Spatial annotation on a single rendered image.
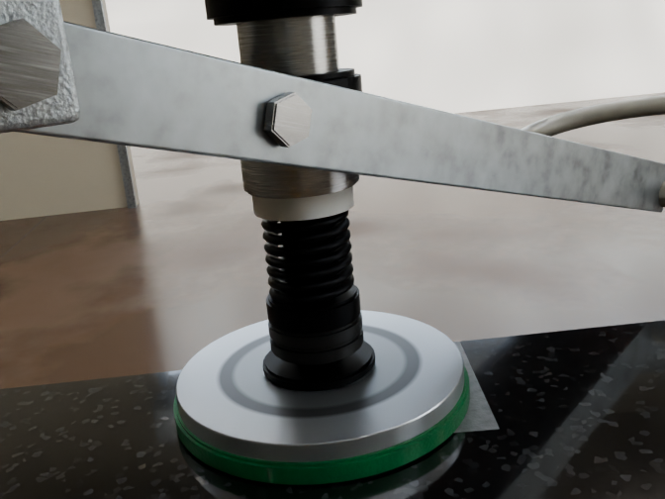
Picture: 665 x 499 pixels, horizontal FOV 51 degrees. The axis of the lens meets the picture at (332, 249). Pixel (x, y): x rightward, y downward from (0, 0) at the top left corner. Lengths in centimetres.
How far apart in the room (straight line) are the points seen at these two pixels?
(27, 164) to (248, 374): 496
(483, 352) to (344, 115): 26
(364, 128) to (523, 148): 17
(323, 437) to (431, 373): 10
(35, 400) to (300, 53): 35
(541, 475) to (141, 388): 32
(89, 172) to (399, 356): 489
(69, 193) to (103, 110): 507
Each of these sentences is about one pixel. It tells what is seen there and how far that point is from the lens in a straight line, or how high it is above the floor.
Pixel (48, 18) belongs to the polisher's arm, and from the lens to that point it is 31.
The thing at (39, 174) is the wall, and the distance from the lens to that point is 543.
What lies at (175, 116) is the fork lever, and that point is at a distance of 36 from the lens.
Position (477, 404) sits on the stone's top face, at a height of 82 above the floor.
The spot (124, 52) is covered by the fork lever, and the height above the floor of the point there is 108.
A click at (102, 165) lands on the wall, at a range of 532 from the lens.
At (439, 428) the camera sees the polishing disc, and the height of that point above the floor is 83.
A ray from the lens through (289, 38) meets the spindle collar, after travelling 44.
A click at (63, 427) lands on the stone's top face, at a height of 82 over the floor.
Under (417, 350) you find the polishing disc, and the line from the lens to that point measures 54.
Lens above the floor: 108
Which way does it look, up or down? 17 degrees down
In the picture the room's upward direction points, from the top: 5 degrees counter-clockwise
